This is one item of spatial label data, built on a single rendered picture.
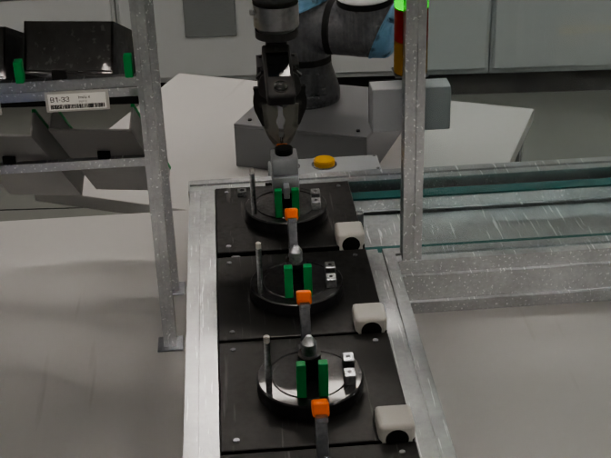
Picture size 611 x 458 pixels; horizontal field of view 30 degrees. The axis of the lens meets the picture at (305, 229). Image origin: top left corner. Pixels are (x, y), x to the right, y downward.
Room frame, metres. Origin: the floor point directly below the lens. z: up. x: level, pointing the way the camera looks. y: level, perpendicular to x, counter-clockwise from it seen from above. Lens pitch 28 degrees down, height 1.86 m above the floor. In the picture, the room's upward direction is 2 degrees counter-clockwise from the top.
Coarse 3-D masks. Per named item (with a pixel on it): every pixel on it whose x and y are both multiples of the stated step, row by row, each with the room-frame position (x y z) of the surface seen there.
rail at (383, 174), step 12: (396, 168) 1.92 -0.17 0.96; (204, 180) 1.90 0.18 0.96; (216, 180) 1.89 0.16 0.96; (228, 180) 1.89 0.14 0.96; (240, 180) 1.89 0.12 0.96; (264, 180) 1.89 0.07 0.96; (300, 180) 1.88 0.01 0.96; (312, 180) 1.88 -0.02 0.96; (324, 180) 1.88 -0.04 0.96; (336, 180) 1.88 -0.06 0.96; (348, 180) 1.88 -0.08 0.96; (360, 180) 1.88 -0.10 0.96; (372, 180) 1.87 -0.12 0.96; (384, 180) 1.88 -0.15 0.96; (396, 180) 1.88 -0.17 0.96; (204, 192) 1.85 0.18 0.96
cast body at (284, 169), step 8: (280, 144) 1.74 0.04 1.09; (288, 144) 1.74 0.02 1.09; (272, 152) 1.73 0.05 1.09; (280, 152) 1.72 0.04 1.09; (288, 152) 1.72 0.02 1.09; (296, 152) 1.74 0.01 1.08; (272, 160) 1.70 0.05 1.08; (280, 160) 1.70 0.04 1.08; (288, 160) 1.70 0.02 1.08; (296, 160) 1.70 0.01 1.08; (272, 168) 1.70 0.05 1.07; (280, 168) 1.70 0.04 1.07; (288, 168) 1.70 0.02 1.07; (296, 168) 1.70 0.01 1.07; (272, 176) 1.71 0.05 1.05; (280, 176) 1.70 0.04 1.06; (288, 176) 1.70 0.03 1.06; (296, 176) 1.70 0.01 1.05; (272, 184) 1.72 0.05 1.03; (280, 184) 1.70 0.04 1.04; (288, 184) 1.69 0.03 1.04; (296, 184) 1.70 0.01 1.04; (288, 192) 1.68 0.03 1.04
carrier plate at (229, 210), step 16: (224, 192) 1.82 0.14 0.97; (256, 192) 1.82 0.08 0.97; (320, 192) 1.81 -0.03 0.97; (336, 192) 1.81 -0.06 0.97; (224, 208) 1.76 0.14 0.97; (240, 208) 1.76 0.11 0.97; (336, 208) 1.75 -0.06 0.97; (352, 208) 1.74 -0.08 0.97; (224, 224) 1.70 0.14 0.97; (240, 224) 1.70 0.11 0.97; (320, 224) 1.69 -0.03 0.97; (224, 240) 1.64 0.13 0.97; (240, 240) 1.64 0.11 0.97; (256, 240) 1.64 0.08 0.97; (272, 240) 1.64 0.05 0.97; (304, 240) 1.64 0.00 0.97; (320, 240) 1.63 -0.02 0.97; (224, 256) 1.60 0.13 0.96
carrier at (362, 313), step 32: (256, 256) 1.44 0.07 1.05; (288, 256) 1.48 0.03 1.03; (320, 256) 1.58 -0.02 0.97; (352, 256) 1.58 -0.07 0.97; (224, 288) 1.49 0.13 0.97; (256, 288) 1.45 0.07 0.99; (288, 288) 1.42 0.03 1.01; (320, 288) 1.45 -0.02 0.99; (352, 288) 1.48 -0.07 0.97; (224, 320) 1.40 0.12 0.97; (256, 320) 1.40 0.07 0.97; (288, 320) 1.39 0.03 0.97; (320, 320) 1.39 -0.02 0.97; (352, 320) 1.39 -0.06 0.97; (384, 320) 1.36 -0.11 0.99
